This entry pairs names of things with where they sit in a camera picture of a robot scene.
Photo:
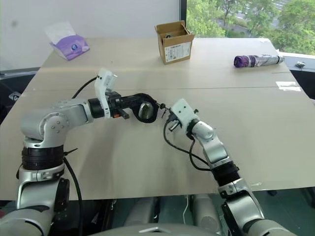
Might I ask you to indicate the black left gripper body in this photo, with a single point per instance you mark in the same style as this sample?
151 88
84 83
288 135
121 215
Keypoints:
114 103

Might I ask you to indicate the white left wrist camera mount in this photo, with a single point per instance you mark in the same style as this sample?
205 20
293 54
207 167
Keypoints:
103 83

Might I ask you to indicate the white tape piece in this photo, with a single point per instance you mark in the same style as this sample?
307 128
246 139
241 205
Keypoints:
285 84

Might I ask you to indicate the grey robot torso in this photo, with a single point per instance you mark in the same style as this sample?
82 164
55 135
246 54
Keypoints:
157 229

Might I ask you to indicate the purple tissue pack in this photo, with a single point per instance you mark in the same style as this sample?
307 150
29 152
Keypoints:
71 45

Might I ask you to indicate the open cardboard box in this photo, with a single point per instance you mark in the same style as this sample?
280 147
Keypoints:
177 48

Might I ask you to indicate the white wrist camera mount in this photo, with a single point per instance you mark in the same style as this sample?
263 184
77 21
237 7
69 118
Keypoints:
183 110
103 83

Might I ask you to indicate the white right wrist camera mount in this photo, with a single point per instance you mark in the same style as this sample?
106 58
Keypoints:
183 110

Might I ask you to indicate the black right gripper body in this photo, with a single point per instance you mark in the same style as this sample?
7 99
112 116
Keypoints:
173 123

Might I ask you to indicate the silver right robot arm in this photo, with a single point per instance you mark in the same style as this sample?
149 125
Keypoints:
216 147

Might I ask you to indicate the metal cup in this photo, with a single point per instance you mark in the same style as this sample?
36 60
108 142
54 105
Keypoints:
145 110

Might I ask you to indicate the small metal object on sill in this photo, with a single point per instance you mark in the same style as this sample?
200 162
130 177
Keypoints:
300 64

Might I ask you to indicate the folded purple umbrella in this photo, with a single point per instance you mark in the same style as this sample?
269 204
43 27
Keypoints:
256 60

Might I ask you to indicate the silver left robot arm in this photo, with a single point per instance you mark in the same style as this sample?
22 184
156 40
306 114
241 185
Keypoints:
61 115

